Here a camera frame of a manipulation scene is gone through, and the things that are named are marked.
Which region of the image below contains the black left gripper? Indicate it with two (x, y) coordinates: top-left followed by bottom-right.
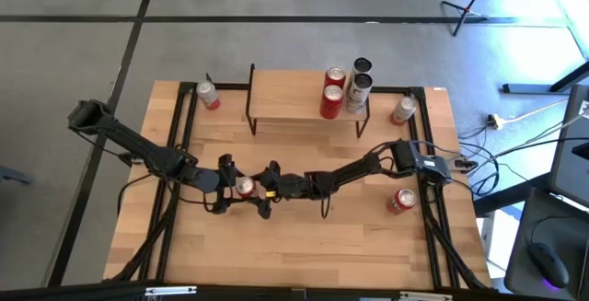
(213, 153), (253, 214)

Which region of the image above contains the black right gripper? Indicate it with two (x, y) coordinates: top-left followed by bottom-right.
(257, 160), (318, 219)

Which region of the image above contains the red soda can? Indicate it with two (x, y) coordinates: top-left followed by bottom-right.
(323, 65), (348, 90)
(235, 175), (260, 200)

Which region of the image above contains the pink white Spindrift can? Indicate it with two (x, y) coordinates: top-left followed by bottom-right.
(196, 79), (222, 111)
(389, 95), (418, 127)

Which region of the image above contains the red Coca-Cola Zero can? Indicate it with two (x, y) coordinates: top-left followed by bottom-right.
(318, 84), (345, 121)

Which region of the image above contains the red Fanta can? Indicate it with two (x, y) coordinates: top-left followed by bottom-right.
(385, 188), (418, 215)

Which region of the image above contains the tall white black can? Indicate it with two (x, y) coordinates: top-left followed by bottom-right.
(349, 56), (374, 81)
(345, 73), (375, 116)

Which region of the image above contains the black crossbar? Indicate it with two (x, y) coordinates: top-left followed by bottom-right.
(0, 280), (507, 301)

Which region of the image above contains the grey chair base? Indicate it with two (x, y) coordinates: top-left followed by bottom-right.
(0, 165), (36, 187)

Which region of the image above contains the black desk leg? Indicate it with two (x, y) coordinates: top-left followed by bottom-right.
(473, 171), (553, 217)
(501, 59), (589, 95)

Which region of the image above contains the grey desk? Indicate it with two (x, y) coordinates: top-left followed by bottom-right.
(503, 185), (589, 301)

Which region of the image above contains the black tripod stand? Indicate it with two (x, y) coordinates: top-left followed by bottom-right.
(440, 0), (502, 38)

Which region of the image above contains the black computer mouse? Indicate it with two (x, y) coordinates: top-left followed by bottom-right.
(526, 241), (571, 290)

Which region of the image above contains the dark grey desk panel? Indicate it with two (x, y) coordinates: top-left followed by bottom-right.
(549, 84), (589, 205)

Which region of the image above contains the wooden shelf black metal frame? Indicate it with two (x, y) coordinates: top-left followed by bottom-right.
(245, 63), (372, 139)

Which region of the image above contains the black cable bundle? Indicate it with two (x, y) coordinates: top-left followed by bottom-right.
(110, 190), (180, 284)
(422, 203), (489, 291)

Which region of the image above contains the silver metal bracket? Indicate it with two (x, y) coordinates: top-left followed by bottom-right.
(144, 285), (198, 297)
(398, 291), (455, 301)

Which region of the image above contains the black aluminium table frame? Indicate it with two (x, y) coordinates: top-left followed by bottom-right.
(103, 79), (491, 291)

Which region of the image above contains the white power cable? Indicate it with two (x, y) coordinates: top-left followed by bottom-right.
(500, 98), (572, 123)

